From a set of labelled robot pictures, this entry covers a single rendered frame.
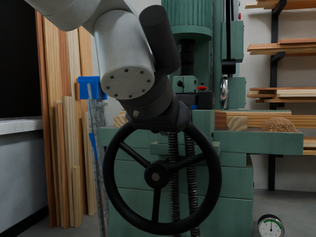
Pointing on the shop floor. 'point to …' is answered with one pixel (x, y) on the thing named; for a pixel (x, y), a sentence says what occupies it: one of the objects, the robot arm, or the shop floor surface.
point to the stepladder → (90, 94)
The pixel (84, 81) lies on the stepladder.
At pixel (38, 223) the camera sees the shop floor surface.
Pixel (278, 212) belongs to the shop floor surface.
